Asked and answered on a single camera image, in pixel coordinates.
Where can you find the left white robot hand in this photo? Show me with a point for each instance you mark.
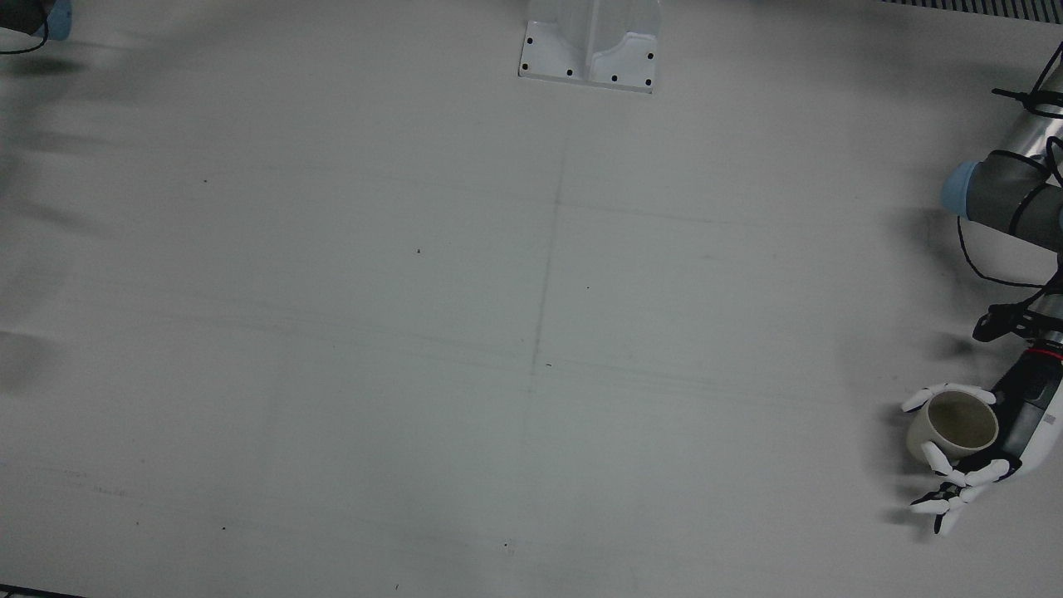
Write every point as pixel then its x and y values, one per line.
pixel 1038 415

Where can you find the beige paper cup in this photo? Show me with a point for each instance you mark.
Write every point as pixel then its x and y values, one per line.
pixel 922 432

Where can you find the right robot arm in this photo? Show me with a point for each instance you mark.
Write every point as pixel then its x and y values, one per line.
pixel 25 12

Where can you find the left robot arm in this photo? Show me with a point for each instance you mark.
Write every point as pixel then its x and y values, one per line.
pixel 1005 195

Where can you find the striped metal floor grating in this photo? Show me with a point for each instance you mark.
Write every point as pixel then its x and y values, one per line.
pixel 980 7

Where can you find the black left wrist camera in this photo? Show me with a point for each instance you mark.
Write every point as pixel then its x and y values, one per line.
pixel 996 322

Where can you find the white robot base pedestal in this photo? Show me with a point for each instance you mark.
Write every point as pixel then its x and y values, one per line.
pixel 581 41

